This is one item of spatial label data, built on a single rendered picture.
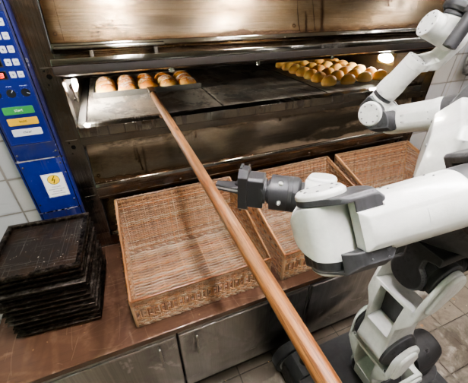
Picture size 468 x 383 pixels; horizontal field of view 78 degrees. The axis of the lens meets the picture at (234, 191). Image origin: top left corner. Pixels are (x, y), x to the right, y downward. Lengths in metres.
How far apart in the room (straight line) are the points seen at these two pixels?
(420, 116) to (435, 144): 0.32
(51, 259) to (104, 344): 0.35
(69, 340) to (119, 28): 1.10
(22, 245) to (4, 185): 0.26
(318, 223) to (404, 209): 0.11
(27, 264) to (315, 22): 1.42
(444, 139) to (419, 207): 0.26
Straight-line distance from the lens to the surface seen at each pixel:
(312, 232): 0.45
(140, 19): 1.19
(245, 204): 0.73
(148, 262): 1.40
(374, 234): 0.43
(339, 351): 1.68
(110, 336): 1.24
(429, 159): 0.71
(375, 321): 1.13
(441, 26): 1.00
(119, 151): 1.31
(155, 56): 1.06
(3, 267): 1.21
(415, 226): 0.45
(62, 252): 1.15
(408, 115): 1.02
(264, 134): 1.46
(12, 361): 1.34
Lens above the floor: 1.59
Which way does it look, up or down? 34 degrees down
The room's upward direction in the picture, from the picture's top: straight up
